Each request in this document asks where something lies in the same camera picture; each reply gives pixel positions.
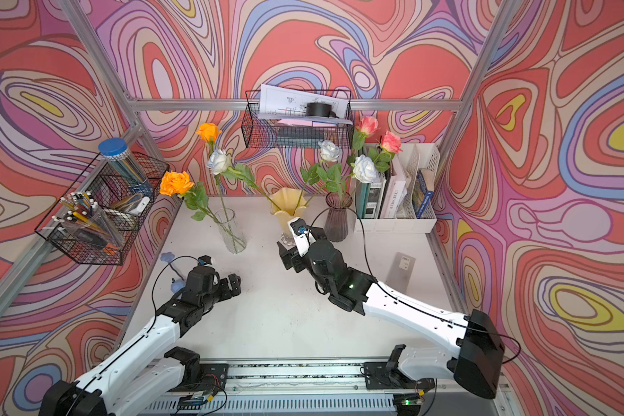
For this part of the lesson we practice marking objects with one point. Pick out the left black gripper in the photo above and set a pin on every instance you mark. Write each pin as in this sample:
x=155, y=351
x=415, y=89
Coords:
x=235, y=285

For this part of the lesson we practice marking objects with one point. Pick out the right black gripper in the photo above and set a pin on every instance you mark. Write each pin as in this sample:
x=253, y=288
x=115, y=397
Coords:
x=291, y=258

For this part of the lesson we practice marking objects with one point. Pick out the orange rose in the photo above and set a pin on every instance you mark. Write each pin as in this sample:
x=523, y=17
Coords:
x=209, y=133
x=193, y=195

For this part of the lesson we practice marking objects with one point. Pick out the orange rose back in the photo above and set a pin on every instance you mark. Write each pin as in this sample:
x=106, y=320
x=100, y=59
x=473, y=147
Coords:
x=209, y=133

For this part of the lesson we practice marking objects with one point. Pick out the pink rose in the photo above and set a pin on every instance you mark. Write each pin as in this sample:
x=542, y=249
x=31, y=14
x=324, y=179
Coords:
x=384, y=153
x=364, y=129

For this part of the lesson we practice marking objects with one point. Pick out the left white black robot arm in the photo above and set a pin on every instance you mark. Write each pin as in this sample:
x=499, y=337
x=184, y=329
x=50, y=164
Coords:
x=149, y=364

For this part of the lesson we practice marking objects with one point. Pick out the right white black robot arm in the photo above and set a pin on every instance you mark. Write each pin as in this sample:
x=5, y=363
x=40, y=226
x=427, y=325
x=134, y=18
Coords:
x=470, y=350

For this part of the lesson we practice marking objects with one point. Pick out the purple ribbed glass vase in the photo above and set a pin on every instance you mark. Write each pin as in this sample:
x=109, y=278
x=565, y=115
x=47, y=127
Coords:
x=336, y=225

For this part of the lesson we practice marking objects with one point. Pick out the yellow ruffled glass vase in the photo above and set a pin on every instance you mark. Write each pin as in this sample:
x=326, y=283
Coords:
x=287, y=204

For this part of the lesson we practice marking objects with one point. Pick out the clear glass vase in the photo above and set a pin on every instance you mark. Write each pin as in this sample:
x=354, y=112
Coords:
x=230, y=231

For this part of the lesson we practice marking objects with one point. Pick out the green folder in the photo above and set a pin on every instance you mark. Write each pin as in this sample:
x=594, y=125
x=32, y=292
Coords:
x=363, y=199

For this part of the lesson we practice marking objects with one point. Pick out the white book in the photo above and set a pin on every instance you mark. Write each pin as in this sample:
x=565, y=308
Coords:
x=396, y=190

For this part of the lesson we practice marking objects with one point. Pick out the white desktop file organizer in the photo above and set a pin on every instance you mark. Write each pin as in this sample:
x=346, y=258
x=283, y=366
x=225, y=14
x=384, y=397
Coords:
x=413, y=157

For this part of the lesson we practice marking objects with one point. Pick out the black tape roll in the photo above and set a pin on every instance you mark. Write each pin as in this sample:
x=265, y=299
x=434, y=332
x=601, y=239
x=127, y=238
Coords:
x=320, y=109

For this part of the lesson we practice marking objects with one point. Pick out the white printed paper sheets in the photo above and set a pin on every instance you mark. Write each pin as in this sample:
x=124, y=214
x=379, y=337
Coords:
x=275, y=101

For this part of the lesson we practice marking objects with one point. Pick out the clear cup of pens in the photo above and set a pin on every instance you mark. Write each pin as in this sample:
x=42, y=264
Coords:
x=88, y=223

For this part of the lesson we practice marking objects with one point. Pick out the blue lid pencil jar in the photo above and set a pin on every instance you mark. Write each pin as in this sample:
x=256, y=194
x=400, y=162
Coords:
x=120, y=157

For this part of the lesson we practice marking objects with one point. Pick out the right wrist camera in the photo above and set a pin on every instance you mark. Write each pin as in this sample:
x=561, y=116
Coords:
x=302, y=236

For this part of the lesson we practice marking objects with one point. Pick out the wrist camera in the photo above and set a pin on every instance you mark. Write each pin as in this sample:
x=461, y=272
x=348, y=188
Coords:
x=302, y=236
x=205, y=260

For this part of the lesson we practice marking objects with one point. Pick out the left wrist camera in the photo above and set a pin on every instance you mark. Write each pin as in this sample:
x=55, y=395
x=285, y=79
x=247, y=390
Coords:
x=205, y=260

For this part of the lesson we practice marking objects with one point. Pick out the black wire wall basket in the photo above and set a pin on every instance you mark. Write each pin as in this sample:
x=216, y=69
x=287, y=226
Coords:
x=296, y=132

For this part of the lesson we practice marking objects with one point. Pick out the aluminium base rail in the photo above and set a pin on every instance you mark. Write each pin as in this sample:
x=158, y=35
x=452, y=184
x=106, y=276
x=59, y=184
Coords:
x=343, y=387

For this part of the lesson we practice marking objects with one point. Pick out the black wire pen basket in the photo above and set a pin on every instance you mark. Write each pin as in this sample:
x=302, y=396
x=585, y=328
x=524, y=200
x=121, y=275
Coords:
x=127, y=210

